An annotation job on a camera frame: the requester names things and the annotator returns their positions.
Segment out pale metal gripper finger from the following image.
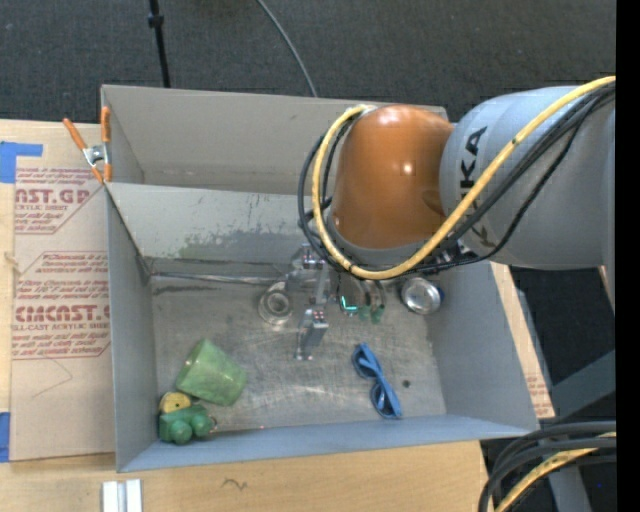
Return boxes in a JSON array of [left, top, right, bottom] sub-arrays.
[[285, 243, 324, 294], [293, 307, 331, 362]]

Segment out clear glass jar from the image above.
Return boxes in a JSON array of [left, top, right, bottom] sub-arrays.
[[257, 279, 295, 327]]

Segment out grey metal bin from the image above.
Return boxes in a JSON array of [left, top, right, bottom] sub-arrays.
[[99, 83, 542, 474]]

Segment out silver metal can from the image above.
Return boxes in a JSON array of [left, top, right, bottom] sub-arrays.
[[399, 277, 447, 316]]

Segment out blue sunglasses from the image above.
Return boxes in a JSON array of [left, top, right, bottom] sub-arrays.
[[350, 342, 404, 420]]

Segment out green cup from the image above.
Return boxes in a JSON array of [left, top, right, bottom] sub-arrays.
[[174, 337, 248, 407]]

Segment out green and yellow toy vehicle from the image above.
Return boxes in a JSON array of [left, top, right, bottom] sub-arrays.
[[157, 391, 218, 446]]

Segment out brown cardboard board, red print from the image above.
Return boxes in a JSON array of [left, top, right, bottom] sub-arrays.
[[0, 118, 557, 462]]

